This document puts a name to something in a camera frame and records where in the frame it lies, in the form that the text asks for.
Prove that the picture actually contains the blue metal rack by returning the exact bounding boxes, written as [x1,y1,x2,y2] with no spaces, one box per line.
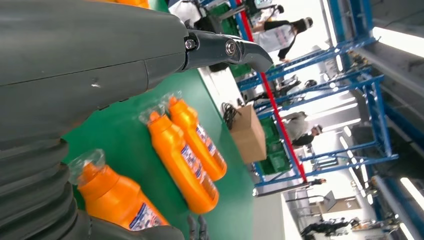
[228,0,379,92]
[236,74,400,188]

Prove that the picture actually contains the black cable bundle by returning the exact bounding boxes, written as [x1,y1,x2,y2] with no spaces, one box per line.
[221,101,242,131]

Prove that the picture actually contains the person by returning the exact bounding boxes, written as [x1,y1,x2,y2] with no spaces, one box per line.
[251,16,314,64]
[283,111,324,148]

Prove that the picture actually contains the ceiling light strip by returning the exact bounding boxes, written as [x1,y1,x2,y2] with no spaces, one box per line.
[372,26,424,59]

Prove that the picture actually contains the brown cardboard box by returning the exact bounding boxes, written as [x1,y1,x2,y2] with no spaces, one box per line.
[229,104,268,165]

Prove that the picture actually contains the red bar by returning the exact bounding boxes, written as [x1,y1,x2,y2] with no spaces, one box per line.
[236,0,308,184]

